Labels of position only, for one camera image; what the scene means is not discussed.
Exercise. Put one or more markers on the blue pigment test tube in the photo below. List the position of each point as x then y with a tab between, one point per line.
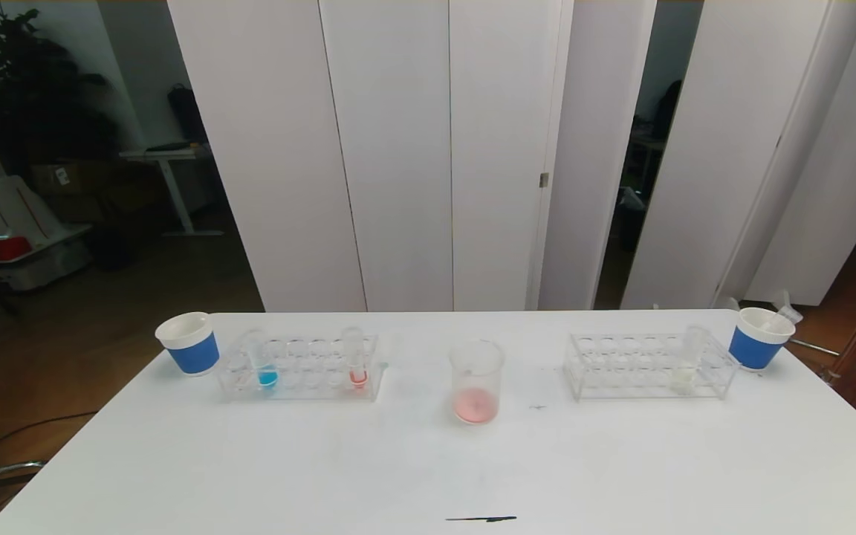
267	379

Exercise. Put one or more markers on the red pigment test tube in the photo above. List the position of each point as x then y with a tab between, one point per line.
773	323
358	379

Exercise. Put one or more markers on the clear glass beaker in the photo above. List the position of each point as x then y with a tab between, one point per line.
477	386

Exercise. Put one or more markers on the clear acrylic test tube rack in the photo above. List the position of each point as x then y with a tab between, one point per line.
636	368
302	371

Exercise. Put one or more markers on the white pigment test tube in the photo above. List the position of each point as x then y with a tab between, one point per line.
686	377

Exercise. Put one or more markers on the white folding partition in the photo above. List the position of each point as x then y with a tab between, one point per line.
398	148
733	148

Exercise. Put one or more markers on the blue white paper cup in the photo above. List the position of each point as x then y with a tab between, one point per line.
756	348
192	351

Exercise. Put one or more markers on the black tape strip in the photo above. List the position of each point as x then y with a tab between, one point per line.
484	519

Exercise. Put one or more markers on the white standing desk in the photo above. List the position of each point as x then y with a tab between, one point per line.
169	154

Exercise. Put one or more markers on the black bag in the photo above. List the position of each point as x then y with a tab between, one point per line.
186	114

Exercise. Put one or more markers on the white partition foot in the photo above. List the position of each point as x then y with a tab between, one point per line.
729	302
783	299

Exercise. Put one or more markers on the brown cardboard box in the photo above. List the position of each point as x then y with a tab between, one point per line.
64	180

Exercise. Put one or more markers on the white machine with slanted panel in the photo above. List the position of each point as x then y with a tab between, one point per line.
12	210

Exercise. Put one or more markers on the dark green potted plant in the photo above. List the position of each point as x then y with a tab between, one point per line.
27	98

